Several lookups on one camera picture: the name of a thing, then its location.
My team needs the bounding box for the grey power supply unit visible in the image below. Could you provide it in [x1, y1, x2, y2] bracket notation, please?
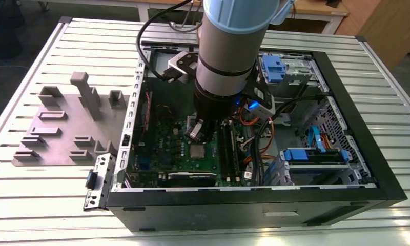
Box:
[145, 53, 201, 121]

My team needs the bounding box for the hard disk in blue carrier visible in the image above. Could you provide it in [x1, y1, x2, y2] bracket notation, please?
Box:
[280, 149, 350, 165]

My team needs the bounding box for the silver wrist box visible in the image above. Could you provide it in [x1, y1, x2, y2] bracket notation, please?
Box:
[162, 50, 200, 84]

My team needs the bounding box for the black RAM slot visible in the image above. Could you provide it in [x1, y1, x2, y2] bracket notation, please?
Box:
[217, 120, 230, 180]
[226, 119, 242, 180]

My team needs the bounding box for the white desk frame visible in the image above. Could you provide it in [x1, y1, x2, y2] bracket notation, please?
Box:
[37, 0, 150, 23]

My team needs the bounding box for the grey parts rack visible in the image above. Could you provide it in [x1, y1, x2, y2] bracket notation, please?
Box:
[12, 71, 133, 167]

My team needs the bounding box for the silver CPU chip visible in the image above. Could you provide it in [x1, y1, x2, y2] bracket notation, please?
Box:
[190, 145, 206, 159]

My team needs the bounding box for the wooden cabinet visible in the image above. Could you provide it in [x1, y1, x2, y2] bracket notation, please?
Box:
[338, 0, 410, 70]

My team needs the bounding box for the red thin wire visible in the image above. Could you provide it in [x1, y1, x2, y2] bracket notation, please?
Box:
[140, 91, 153, 148]

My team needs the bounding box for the orange wire bundle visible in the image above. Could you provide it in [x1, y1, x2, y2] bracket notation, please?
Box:
[238, 114, 274, 165]

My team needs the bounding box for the green motherboard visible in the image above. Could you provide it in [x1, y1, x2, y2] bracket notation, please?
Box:
[126, 112, 253, 188]

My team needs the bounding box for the black wire bundle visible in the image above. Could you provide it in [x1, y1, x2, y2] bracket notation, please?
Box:
[250, 96, 329, 187]

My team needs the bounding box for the silver drive cage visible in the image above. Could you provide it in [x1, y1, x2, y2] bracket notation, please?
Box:
[256, 53, 329, 113]

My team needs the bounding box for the CPU socket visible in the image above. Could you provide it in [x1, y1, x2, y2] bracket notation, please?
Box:
[186, 143, 209, 162]

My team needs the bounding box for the wooden desk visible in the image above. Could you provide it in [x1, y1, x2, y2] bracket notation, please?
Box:
[284, 0, 350, 35]

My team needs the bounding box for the blue flat data wire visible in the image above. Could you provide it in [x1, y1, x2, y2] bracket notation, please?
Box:
[306, 125, 333, 154]

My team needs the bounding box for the grey thin cable loop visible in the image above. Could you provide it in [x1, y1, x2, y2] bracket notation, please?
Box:
[169, 0, 202, 33]

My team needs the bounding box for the black graphics card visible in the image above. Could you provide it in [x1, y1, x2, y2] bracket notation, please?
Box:
[158, 171, 217, 188]

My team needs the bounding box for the black PC case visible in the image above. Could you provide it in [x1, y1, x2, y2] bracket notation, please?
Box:
[84, 40, 408, 232]

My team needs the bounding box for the silver disk bay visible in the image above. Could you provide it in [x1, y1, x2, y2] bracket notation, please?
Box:
[276, 153, 376, 187]

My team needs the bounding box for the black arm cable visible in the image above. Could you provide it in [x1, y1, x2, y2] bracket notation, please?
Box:
[136, 0, 194, 80]

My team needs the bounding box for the blue drive latch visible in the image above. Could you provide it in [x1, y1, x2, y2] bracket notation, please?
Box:
[262, 55, 288, 83]

